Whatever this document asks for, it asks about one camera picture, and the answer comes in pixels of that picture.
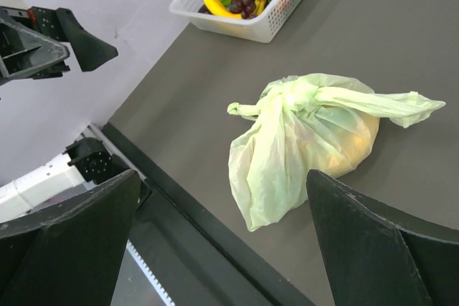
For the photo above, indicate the dark purple grape bunch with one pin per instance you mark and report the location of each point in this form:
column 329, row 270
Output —
column 244, row 7

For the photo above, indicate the white perforated plastic basket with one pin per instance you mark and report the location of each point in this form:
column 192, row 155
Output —
column 251, row 1

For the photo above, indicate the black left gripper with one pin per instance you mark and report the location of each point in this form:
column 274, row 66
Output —
column 27, row 53

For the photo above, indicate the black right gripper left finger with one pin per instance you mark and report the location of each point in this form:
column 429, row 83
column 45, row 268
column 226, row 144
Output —
column 70, row 253

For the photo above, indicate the grey slotted cable duct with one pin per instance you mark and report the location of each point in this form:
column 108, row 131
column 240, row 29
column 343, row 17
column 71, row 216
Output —
column 152, row 280

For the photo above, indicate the light green plastic bag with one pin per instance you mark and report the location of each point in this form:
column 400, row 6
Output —
column 302, row 123

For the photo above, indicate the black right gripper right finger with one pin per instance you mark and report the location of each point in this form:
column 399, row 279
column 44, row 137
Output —
column 375, row 254

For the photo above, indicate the yellow banana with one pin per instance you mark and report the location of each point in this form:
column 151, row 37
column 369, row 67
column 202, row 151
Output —
column 217, row 8

